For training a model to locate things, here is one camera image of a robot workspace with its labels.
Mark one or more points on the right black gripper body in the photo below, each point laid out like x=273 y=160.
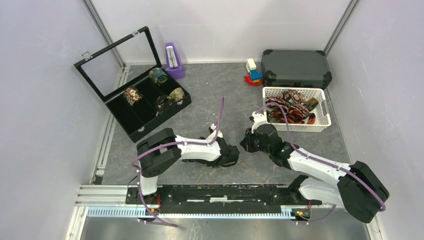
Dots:
x=253 y=144

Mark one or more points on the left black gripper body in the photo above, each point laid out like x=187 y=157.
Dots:
x=211 y=163

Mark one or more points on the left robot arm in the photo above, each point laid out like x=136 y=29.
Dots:
x=160 y=151

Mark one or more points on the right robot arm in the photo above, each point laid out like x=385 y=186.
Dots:
x=352 y=186

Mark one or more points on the orange black tie pile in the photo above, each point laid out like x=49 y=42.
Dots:
x=297 y=107

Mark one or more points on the white plastic basket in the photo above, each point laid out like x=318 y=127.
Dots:
x=322 y=121

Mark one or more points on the colourful toy block stack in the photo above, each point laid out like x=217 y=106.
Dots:
x=253 y=77

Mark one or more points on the dark grey hard case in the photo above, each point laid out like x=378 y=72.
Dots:
x=295 y=68

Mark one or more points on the rolled olive gold tie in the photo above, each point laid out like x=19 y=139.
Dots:
x=177 y=94

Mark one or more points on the purple metronome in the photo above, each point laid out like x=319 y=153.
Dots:
x=173 y=62

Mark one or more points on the rolled teal tie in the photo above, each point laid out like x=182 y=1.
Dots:
x=158 y=76

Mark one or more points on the rolled brown floral tie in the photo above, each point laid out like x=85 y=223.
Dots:
x=132 y=95

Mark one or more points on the black tie display box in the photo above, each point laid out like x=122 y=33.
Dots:
x=126 y=63

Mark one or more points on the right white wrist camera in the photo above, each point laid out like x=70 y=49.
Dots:
x=258 y=119

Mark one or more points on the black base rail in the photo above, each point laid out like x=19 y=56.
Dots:
x=226 y=199

